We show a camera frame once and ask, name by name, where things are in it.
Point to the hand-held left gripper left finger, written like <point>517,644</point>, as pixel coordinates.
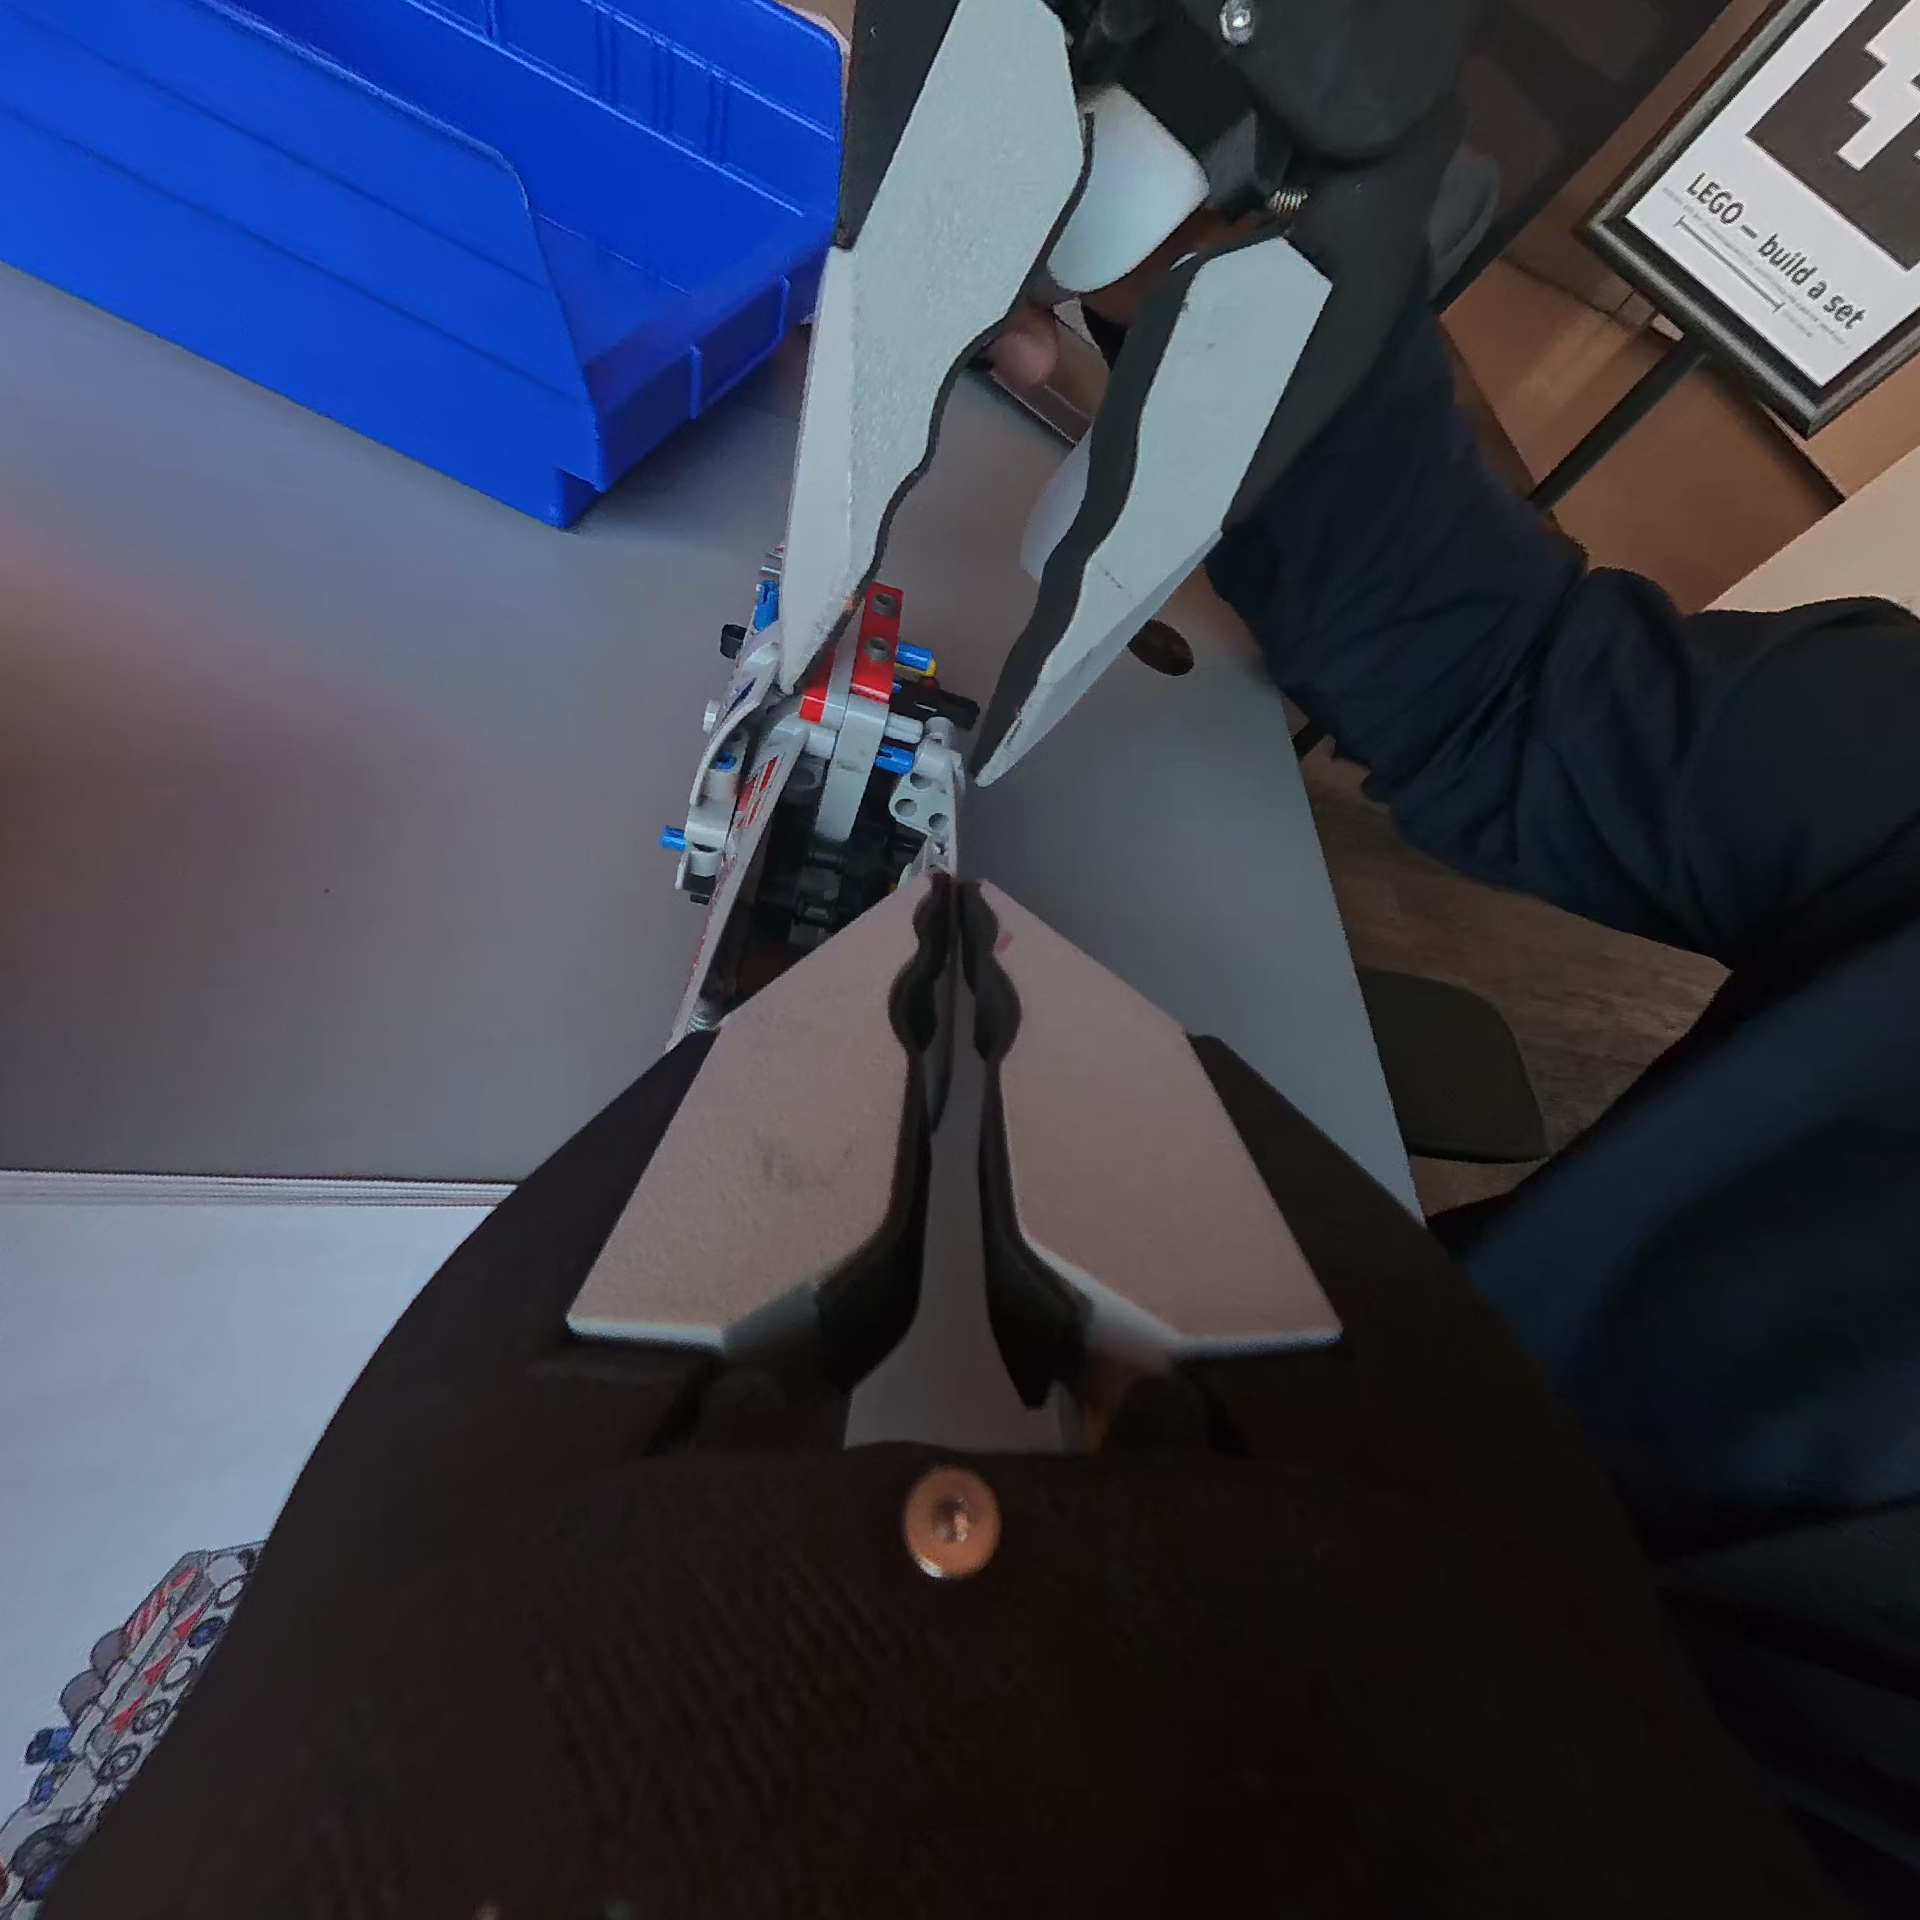
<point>749,1184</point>

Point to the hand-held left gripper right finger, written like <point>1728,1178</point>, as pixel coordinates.
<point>1154,1184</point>

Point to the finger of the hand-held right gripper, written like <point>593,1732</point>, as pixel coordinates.
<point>930,225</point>
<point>1200,420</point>

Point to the grey red lego model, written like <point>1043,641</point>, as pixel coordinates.
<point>840,764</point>

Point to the person's right forearm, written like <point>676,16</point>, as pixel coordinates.
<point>1500,675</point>

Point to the lego instruction booklet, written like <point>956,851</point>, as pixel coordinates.
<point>195,1348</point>

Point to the person's right hand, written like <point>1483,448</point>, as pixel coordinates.
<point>1032,352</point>

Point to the grey cloth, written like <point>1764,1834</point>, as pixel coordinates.
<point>1467,225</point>

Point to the black chair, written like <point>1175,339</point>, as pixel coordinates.
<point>1620,76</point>

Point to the black seat cushion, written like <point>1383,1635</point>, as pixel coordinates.
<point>1455,1066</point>

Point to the black framed sign on stand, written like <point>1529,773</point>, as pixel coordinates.
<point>1786,225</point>

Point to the person's leg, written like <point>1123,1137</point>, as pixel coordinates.
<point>1723,1275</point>

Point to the large blue plastic bin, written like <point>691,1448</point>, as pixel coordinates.
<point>345,210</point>

